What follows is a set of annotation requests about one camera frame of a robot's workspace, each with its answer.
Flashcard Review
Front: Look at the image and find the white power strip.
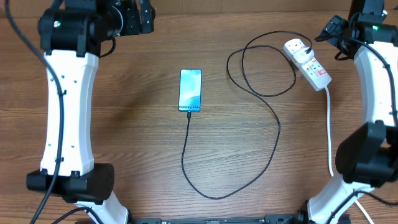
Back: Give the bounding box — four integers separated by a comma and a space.
284, 39, 331, 91

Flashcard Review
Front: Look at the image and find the white power strip cord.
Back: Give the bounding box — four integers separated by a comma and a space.
323, 86, 376, 224

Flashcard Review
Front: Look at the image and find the black USB charging cable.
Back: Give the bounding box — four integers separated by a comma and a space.
181, 30, 313, 200

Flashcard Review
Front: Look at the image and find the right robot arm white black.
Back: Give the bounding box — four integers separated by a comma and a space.
294, 0, 397, 223

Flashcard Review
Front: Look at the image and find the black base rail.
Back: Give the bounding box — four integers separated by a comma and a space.
134, 214, 294, 224

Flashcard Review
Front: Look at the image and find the Samsung Galaxy smartphone blue screen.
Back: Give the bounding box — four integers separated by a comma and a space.
178, 69, 202, 112

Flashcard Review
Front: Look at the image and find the white charger plug adapter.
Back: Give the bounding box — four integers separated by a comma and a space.
293, 47, 315, 66

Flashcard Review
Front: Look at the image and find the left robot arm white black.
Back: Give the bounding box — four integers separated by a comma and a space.
26, 0, 155, 223

